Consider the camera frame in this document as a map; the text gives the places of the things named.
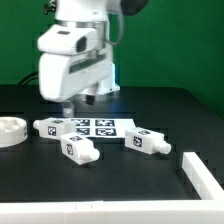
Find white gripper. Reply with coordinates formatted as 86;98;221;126
39;53;114;117

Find white round stool seat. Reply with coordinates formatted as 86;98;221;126
0;117;27;148

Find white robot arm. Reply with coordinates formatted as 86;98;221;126
37;0;149;118

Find white marker sheet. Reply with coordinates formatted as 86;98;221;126
64;118;135;138

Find white L-shaped obstacle fence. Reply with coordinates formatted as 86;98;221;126
0;152;224;224

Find black cables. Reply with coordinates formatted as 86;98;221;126
17;71;41;87

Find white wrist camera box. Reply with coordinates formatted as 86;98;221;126
37;25;99;56

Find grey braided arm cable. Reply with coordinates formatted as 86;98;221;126
105;13;125;47

